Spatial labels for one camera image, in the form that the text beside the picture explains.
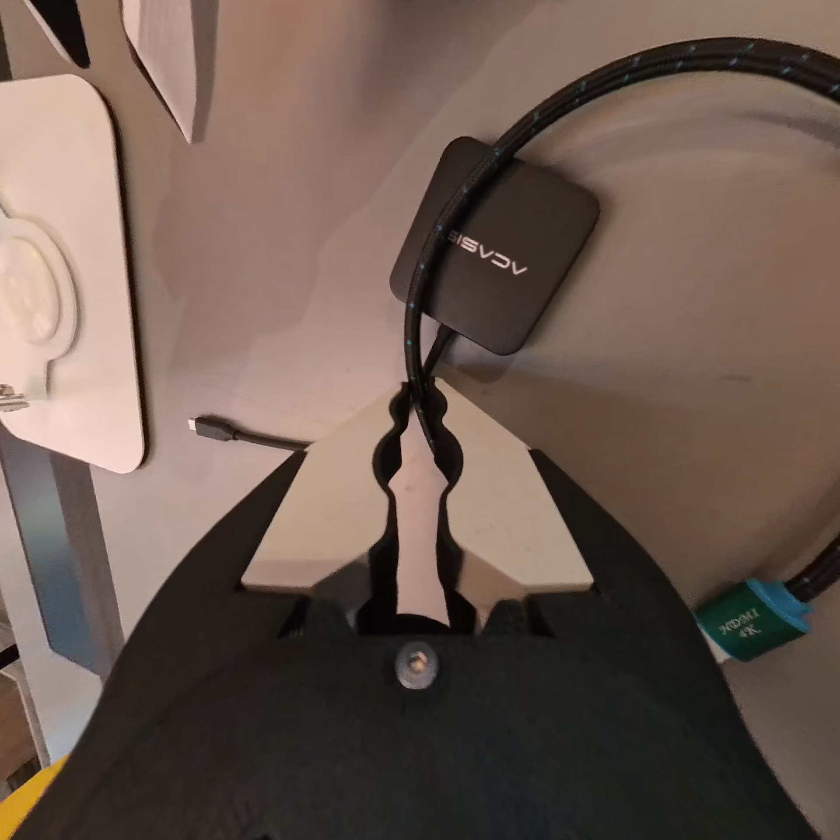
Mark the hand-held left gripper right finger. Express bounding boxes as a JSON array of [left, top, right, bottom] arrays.
[[423, 378, 597, 632]]

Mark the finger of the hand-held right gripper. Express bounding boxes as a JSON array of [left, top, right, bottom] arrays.
[[121, 0, 217, 145], [23, 0, 91, 70]]

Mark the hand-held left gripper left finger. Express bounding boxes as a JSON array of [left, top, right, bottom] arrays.
[[241, 382, 413, 616]]

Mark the black square hub adapter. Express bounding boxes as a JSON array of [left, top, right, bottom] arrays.
[[389, 136, 601, 357]]

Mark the black braided hdmi cable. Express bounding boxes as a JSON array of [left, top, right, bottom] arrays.
[[403, 37, 840, 665]]

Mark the white stand with wooden board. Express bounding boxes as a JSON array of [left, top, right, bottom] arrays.
[[0, 73, 147, 475]]

